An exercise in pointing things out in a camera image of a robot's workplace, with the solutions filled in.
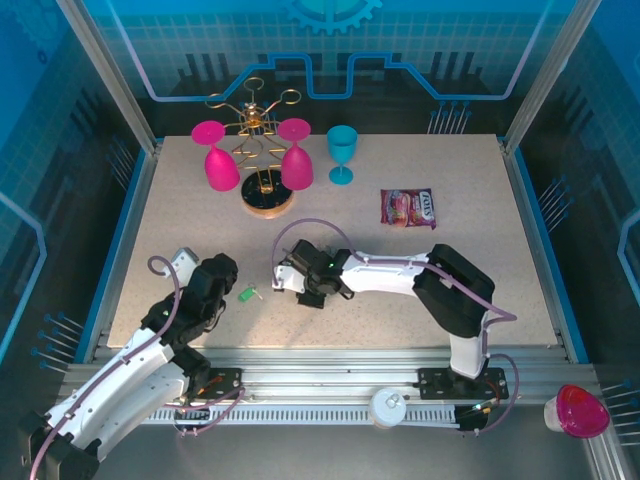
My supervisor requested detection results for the purple candy bag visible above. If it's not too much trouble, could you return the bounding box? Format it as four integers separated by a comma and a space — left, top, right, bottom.
378, 187, 438, 231

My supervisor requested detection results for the pink plastic goblet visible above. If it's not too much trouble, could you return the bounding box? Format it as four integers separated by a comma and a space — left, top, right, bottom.
190, 119, 242, 193
277, 117, 317, 192

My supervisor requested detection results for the teal plastic goblet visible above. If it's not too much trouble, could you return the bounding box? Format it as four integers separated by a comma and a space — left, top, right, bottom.
326, 124, 359, 187

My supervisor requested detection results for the pink lidded cup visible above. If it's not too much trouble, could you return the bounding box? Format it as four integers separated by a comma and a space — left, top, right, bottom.
543, 383, 612, 441

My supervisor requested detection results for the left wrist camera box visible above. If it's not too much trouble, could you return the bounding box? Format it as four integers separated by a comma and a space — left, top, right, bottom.
170, 245, 202, 277

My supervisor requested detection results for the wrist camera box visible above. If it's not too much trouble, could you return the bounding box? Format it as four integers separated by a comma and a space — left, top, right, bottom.
270, 261, 307, 294
170, 245, 202, 277

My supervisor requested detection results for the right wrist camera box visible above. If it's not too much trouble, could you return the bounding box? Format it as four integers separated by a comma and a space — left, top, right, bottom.
270, 261, 307, 294

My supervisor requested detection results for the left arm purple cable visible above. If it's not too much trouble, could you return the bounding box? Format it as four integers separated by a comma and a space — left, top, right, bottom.
29, 255, 250, 480

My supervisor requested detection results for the aluminium front rail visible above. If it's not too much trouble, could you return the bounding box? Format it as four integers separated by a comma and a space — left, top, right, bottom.
64, 347, 599, 407

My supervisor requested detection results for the aluminium table side rail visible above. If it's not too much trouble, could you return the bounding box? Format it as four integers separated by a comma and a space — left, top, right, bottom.
499, 142, 577, 364
82, 142, 164, 364

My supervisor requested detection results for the gold wire glass rack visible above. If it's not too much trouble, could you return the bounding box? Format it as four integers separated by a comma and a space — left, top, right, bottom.
204, 77, 303, 219

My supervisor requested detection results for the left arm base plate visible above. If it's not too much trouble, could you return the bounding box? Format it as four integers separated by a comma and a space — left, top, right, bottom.
197, 366, 245, 402

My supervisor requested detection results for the white slotted cable duct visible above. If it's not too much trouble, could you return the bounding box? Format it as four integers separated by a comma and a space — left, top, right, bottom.
141, 405, 459, 428

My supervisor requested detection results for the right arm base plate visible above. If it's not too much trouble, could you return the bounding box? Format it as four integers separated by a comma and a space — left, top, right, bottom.
416, 366, 510, 402

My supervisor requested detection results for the aluminium frame post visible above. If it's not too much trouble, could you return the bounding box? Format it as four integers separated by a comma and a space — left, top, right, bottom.
54, 0, 165, 155
499, 0, 604, 155

